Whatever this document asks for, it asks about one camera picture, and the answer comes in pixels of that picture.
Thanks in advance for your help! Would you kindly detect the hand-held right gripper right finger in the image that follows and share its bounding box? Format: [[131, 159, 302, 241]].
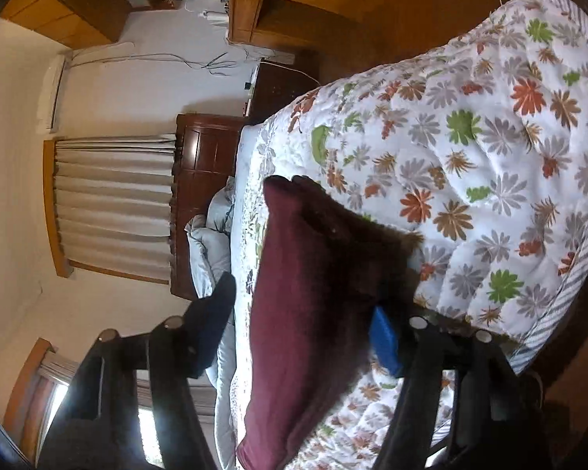
[[370, 304, 557, 470]]

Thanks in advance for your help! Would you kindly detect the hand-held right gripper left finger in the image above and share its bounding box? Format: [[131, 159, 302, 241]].
[[34, 271, 238, 470]]

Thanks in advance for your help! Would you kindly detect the maroon towel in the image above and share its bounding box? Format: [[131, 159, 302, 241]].
[[235, 175, 425, 470]]

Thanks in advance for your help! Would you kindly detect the grey-blue comforter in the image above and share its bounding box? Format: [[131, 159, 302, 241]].
[[183, 176, 248, 470]]

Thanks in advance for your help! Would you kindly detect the dark wooden headboard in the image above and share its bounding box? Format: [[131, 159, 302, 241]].
[[169, 114, 248, 302]]

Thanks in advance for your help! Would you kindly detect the wooden framed window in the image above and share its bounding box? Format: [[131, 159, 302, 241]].
[[2, 337, 165, 470]]

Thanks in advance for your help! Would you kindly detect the floral quilt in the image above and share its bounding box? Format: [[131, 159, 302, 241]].
[[228, 0, 588, 470]]

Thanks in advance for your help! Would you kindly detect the dark wooden nightstand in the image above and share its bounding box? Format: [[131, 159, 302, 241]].
[[246, 51, 323, 119]]

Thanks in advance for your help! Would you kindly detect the white air conditioner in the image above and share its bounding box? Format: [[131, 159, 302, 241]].
[[36, 53, 75, 134]]

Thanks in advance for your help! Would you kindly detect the light wooden wardrobe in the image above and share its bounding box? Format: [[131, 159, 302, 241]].
[[227, 0, 373, 49]]

